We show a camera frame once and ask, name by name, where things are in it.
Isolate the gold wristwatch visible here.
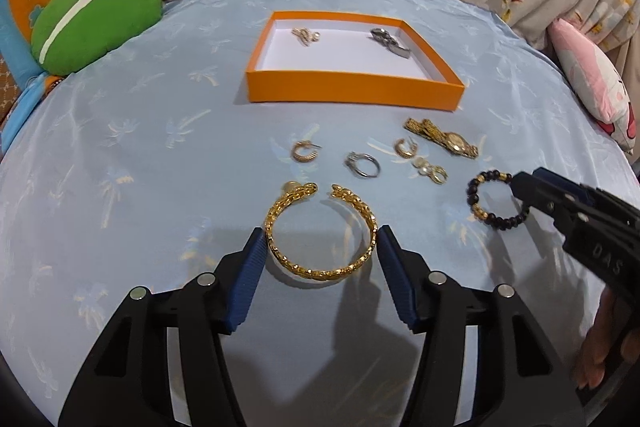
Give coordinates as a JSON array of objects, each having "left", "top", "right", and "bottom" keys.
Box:
[{"left": 404, "top": 117, "right": 480, "bottom": 159}]

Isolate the blue palm print sheet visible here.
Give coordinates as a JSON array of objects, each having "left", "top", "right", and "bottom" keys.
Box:
[{"left": 0, "top": 0, "right": 640, "bottom": 427}]

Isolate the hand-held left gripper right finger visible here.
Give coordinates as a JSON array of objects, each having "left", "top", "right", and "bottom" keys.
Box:
[{"left": 377, "top": 224, "right": 586, "bottom": 427}]

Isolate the gold cuff bracelet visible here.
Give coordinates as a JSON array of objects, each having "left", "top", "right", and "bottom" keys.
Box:
[{"left": 263, "top": 181, "right": 378, "bottom": 288}]

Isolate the light blue cloth strip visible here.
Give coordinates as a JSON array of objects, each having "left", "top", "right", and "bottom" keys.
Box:
[{"left": 0, "top": 72, "right": 63, "bottom": 148}]

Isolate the green plush pillow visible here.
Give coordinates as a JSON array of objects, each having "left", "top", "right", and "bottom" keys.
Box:
[{"left": 31, "top": 0, "right": 163, "bottom": 76}]

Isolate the silver ring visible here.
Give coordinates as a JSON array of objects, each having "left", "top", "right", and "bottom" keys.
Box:
[{"left": 344, "top": 151, "right": 382, "bottom": 178}]

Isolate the orange cardboard box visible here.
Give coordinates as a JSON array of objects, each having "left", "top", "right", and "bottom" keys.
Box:
[{"left": 245, "top": 11, "right": 466, "bottom": 112}]

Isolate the black bead bracelet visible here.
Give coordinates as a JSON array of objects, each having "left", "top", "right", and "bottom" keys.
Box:
[{"left": 467, "top": 169, "right": 532, "bottom": 230}]

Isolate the pink cartoon pillow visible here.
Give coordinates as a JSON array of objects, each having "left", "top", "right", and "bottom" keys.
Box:
[{"left": 549, "top": 18, "right": 640, "bottom": 152}]

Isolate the silver wristwatch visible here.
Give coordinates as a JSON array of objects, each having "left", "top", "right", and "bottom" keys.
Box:
[{"left": 369, "top": 27, "right": 412, "bottom": 58}]

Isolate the person's right hand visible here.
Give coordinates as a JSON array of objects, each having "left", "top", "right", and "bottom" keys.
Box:
[{"left": 574, "top": 289, "right": 640, "bottom": 390}]

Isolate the gold pearl earring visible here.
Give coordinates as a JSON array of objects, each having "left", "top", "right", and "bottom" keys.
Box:
[{"left": 411, "top": 157, "right": 449, "bottom": 185}]

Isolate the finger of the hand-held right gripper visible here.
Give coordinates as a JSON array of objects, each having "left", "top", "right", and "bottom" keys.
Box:
[
  {"left": 532, "top": 167, "right": 596, "bottom": 202},
  {"left": 510, "top": 172, "right": 576, "bottom": 228}
]

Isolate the white pearl bracelet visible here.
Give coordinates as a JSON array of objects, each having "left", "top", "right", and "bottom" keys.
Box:
[{"left": 291, "top": 27, "right": 322, "bottom": 48}]

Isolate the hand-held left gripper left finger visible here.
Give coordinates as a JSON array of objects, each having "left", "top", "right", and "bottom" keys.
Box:
[{"left": 57, "top": 227, "right": 266, "bottom": 427}]

